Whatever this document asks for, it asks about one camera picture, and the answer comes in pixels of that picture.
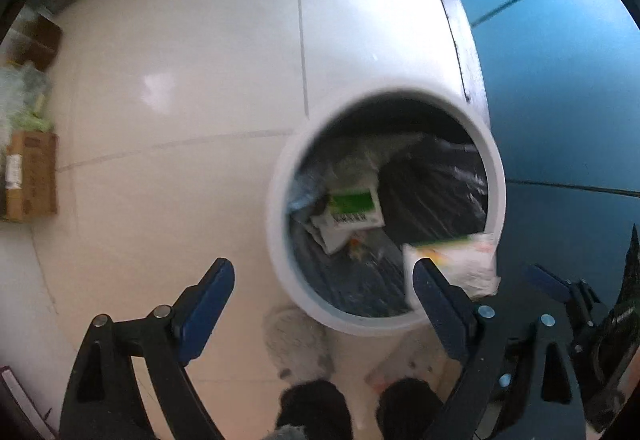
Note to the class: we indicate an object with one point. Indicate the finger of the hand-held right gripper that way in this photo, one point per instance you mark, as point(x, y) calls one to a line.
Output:
point(548, 278)

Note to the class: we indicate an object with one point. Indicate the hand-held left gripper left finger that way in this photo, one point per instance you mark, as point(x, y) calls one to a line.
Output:
point(207, 307)

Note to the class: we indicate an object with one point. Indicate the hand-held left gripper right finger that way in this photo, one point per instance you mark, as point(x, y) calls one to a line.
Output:
point(440, 307)

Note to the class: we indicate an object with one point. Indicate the white round trash bin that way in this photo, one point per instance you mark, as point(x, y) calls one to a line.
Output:
point(280, 220)

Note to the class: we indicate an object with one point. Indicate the person's right leg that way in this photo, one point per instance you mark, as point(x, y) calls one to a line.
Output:
point(407, 407)

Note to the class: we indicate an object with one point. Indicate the black plastic bin liner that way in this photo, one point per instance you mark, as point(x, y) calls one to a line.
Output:
point(435, 190)

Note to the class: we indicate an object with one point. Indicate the green and white packet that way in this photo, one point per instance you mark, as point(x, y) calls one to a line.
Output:
point(350, 212)

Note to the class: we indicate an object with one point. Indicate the blue cabinet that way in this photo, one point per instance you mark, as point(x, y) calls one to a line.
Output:
point(545, 69)

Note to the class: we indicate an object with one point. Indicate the dark flat case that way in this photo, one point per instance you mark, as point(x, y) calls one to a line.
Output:
point(20, 405)

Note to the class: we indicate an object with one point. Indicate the brown cardboard box with label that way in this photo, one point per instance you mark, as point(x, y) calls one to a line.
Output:
point(32, 180)

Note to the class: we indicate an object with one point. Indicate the clear bags of green items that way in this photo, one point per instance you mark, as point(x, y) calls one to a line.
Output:
point(25, 94)

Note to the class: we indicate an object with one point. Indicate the open brown cardboard box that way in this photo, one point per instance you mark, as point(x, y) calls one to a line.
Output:
point(37, 44)

